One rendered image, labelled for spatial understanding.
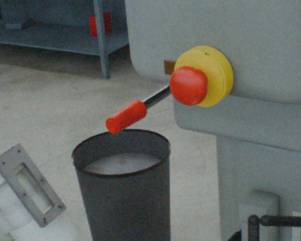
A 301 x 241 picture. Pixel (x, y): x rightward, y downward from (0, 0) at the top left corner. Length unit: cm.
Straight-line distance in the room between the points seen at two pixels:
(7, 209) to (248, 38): 31
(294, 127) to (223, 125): 10
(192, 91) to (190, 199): 322
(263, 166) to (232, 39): 25
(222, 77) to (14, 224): 27
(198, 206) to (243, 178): 290
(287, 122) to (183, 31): 18
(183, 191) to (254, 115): 316
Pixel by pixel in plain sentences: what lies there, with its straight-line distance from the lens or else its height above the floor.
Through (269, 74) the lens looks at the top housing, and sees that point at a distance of 63.
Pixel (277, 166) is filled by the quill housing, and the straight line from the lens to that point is 83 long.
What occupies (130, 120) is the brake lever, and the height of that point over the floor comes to 170.
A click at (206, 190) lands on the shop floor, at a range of 391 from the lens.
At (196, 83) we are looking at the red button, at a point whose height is 177.
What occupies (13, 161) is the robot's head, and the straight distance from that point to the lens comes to 68.
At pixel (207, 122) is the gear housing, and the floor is 165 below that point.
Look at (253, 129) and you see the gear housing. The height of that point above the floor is 166.
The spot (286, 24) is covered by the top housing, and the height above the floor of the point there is 182.
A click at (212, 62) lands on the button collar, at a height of 178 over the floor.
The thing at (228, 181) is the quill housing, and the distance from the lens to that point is 88.
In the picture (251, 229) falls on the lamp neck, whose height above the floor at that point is 157.
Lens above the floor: 199
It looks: 24 degrees down
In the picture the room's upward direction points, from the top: 6 degrees counter-clockwise
